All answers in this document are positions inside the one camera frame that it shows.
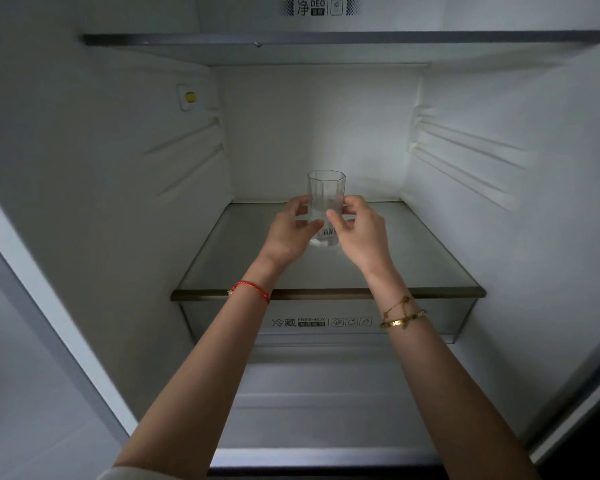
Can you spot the person's right hand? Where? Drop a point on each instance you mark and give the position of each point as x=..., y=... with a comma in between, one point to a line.
x=367, y=239

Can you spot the person's left hand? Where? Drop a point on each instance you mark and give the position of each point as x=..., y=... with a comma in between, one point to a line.
x=285, y=239

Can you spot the clear drinking glass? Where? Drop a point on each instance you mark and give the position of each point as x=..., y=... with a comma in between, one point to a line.
x=326, y=189

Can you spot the beige refrigerator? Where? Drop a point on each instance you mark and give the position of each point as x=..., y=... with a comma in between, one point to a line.
x=105, y=169

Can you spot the person's right forearm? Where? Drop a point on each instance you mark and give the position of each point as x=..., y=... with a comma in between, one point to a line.
x=445, y=394

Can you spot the person's left forearm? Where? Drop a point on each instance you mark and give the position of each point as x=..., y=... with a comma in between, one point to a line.
x=200, y=394

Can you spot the glass shelf over drawer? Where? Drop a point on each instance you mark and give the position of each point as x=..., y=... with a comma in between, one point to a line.
x=420, y=264

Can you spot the clear crisper drawer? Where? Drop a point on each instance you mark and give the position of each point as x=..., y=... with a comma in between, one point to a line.
x=305, y=322

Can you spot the white shirt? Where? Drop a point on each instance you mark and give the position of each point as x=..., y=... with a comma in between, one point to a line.
x=130, y=474

